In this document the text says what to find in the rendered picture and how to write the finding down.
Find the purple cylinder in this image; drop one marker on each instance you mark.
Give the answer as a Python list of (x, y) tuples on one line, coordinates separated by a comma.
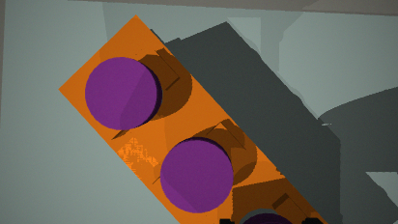
[(122, 93), (197, 175)]

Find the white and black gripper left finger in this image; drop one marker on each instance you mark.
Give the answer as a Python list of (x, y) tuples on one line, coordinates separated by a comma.
[(226, 221)]

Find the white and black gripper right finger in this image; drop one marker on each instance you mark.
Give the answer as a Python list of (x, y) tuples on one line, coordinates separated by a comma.
[(312, 220)]

